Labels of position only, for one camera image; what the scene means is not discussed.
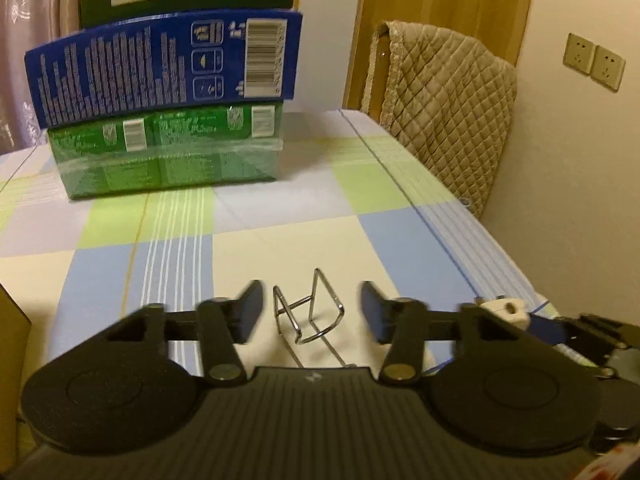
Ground white rounded plastic device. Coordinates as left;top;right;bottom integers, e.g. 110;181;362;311
477;297;530;330

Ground metal wire holder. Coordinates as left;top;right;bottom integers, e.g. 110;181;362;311
272;268;355;368

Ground checkered tablecloth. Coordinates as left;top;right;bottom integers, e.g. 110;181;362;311
0;108;561;466

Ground green carton pack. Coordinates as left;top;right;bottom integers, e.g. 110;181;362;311
48;102;283;200

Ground brown cardboard box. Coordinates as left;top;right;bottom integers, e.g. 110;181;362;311
0;286;32;471

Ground quilted beige chair cover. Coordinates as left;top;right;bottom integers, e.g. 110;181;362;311
360;21;518;217

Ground blue carton box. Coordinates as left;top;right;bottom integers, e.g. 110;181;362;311
24;10;303;129

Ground pink patterned curtain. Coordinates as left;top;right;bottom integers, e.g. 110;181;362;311
0;0;84;155

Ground wall socket right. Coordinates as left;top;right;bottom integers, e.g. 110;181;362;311
590;46;626;92

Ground wall socket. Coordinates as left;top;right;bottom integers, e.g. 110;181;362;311
590;46;626;92
563;32;596;76

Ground wall socket left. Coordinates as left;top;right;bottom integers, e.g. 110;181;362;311
563;32;596;76

